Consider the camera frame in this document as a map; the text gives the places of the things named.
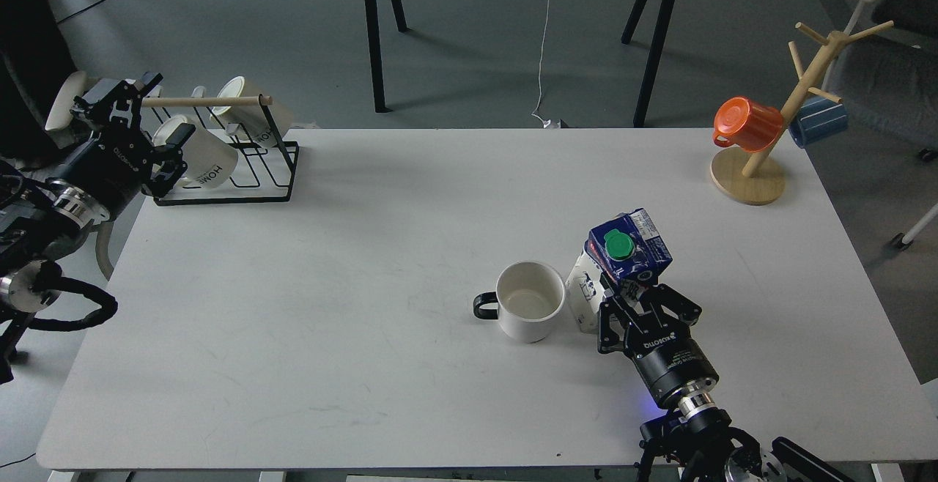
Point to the black table legs left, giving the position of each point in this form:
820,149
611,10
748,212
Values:
375,54

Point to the cream mug rear on rack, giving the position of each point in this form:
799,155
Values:
251,117

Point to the blue mug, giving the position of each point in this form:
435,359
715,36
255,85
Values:
817,119

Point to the grey office chair left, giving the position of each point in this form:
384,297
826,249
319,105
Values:
35,63

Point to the black table legs right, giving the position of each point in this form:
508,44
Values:
661,28

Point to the cream mug front on rack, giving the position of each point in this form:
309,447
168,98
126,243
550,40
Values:
209,160

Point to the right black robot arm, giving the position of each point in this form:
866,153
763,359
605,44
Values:
699,437

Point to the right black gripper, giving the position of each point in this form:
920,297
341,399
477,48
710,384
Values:
659,342

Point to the black table legs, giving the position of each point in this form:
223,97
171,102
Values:
661,28
375,54

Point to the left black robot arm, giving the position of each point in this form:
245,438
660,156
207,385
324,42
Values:
44,221

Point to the orange mug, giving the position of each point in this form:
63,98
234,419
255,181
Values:
747,124

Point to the cream mug on rack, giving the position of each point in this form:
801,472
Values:
209,160
251,117

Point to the blue white milk carton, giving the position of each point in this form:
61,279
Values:
624,253

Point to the black wire mug rack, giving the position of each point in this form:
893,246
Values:
261,176

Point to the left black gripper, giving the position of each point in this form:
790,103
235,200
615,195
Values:
119,158

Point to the wooden mug tree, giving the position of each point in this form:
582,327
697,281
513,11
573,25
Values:
755,179

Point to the white mug black handle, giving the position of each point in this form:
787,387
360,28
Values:
527,301

